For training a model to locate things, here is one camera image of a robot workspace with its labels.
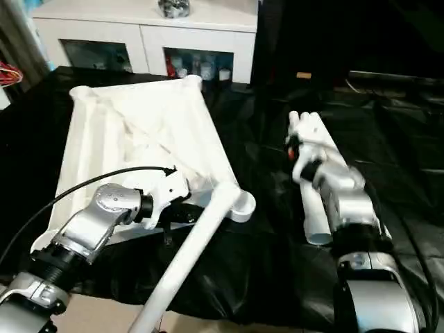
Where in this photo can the white plastic table top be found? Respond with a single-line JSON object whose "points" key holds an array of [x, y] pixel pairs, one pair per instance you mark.
{"points": [[139, 139]]}

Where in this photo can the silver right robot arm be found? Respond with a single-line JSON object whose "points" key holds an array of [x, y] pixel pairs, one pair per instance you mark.
{"points": [[354, 208]]}

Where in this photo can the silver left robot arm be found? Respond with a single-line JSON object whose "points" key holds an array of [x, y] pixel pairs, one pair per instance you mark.
{"points": [[83, 236]]}

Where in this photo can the small tan tag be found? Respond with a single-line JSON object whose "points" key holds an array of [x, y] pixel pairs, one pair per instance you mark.
{"points": [[304, 75]]}

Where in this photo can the black plastic mat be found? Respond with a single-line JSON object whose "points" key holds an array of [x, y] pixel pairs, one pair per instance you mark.
{"points": [[263, 263]]}

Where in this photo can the small red bottle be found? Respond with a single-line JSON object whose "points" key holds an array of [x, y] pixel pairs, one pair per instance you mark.
{"points": [[171, 68]]}

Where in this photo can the white cabinet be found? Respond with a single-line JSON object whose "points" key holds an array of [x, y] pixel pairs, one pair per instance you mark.
{"points": [[146, 31]]}

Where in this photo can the grey crumpled bundle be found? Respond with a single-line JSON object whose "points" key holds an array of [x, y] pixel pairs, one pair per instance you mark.
{"points": [[173, 7]]}

